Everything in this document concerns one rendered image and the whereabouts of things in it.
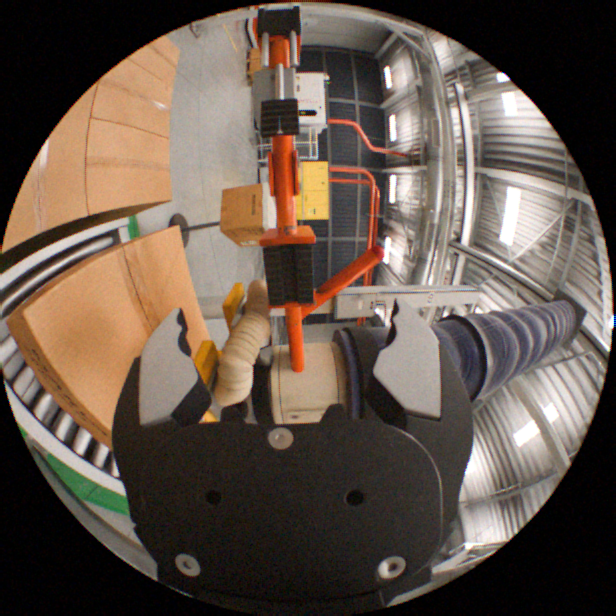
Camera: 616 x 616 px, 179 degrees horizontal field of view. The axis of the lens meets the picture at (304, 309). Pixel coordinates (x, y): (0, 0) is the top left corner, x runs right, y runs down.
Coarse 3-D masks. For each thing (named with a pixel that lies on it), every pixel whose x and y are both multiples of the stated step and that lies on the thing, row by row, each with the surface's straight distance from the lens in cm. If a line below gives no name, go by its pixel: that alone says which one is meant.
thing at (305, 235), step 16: (272, 240) 21; (288, 240) 21; (304, 240) 21; (272, 256) 20; (288, 256) 21; (304, 256) 20; (272, 272) 21; (288, 272) 22; (304, 272) 21; (272, 288) 22; (288, 288) 22; (304, 288) 22; (272, 304) 22; (288, 304) 23; (304, 304) 23
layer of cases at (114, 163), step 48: (144, 48) 145; (96, 96) 105; (144, 96) 128; (48, 144) 85; (96, 144) 95; (144, 144) 116; (48, 192) 78; (96, 192) 88; (144, 192) 107; (48, 240) 96
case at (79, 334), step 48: (144, 240) 41; (48, 288) 33; (96, 288) 33; (144, 288) 40; (192, 288) 55; (48, 336) 29; (96, 336) 32; (144, 336) 39; (192, 336) 54; (48, 384) 52; (96, 384) 33; (96, 432) 55
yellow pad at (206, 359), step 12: (204, 348) 27; (216, 348) 29; (204, 360) 26; (216, 360) 29; (204, 372) 25; (216, 372) 27; (216, 408) 27; (240, 408) 30; (204, 420) 26; (216, 420) 28
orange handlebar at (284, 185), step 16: (272, 48) 30; (288, 48) 31; (272, 64) 28; (288, 64) 28; (272, 144) 23; (288, 144) 22; (272, 160) 23; (288, 160) 22; (272, 176) 22; (288, 176) 21; (272, 192) 21; (288, 192) 21; (288, 208) 21; (288, 224) 21; (288, 320) 26; (288, 336) 28
